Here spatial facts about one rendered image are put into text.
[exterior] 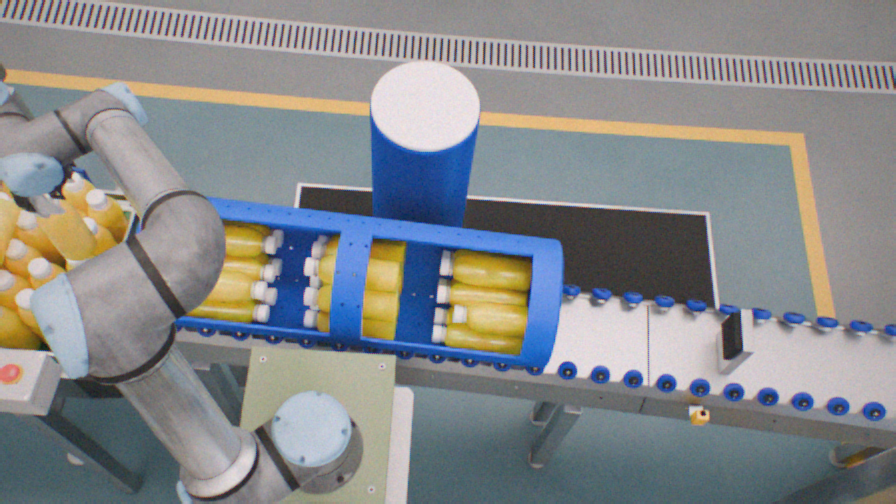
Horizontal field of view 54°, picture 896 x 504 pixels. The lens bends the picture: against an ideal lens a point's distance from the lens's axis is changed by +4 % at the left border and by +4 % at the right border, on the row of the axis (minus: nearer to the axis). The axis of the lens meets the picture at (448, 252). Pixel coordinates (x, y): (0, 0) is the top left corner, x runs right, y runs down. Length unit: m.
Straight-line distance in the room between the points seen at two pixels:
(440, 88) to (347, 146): 1.19
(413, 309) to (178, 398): 0.90
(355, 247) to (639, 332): 0.74
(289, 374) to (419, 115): 0.84
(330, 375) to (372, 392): 0.08
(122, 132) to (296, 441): 0.52
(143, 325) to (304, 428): 0.37
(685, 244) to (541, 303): 1.48
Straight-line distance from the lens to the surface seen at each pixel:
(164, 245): 1.08
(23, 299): 2.00
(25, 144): 1.42
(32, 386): 1.92
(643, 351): 2.08
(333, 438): 1.36
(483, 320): 1.82
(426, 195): 2.30
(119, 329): 1.09
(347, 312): 1.76
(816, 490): 1.98
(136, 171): 1.25
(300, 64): 3.62
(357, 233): 1.78
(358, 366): 1.62
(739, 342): 2.00
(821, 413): 2.18
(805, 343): 2.23
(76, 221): 1.81
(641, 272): 3.06
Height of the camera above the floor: 2.80
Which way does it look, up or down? 63 degrees down
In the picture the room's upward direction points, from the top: 8 degrees clockwise
